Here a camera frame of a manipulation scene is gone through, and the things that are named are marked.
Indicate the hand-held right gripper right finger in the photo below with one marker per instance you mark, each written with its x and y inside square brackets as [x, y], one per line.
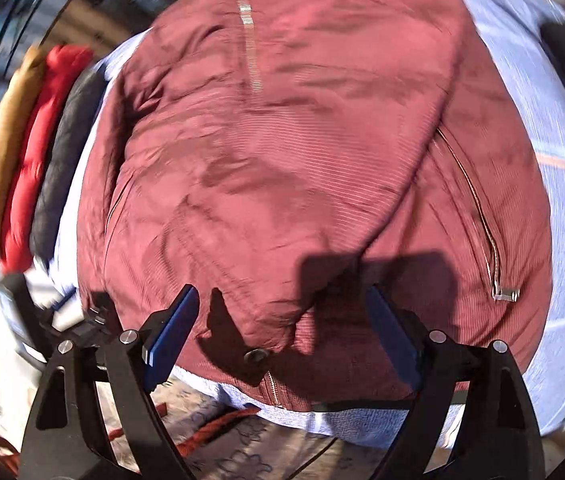
[393, 340]

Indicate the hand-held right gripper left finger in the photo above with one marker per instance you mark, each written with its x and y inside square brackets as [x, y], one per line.
[170, 340]

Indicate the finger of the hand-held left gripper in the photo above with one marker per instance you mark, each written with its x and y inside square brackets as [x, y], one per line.
[102, 315]

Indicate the maroon zip jacket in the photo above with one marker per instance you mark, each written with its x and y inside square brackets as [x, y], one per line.
[287, 135]

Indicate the beige floral rug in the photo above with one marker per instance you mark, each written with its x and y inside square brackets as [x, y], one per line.
[242, 452]

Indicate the red folded garment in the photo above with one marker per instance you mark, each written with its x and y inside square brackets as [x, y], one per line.
[32, 160]

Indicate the dark grey folded garment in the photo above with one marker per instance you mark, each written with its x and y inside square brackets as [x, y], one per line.
[65, 160]

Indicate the tan folded garment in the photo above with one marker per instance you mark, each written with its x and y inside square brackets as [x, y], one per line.
[5, 150]

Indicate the blue patterned blanket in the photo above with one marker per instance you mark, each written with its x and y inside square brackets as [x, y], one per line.
[527, 85]

